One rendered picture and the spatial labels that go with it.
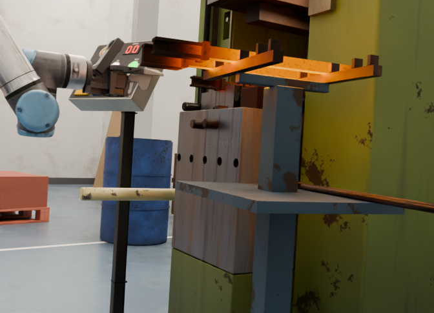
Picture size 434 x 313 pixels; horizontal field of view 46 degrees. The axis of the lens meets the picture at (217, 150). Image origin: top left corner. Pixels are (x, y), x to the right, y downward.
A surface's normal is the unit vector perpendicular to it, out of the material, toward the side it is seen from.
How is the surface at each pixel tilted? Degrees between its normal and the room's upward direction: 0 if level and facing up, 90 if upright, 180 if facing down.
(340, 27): 90
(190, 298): 90
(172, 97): 90
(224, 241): 90
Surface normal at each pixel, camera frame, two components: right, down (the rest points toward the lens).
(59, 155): 0.64, 0.04
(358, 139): -0.86, -0.05
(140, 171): 0.24, 0.02
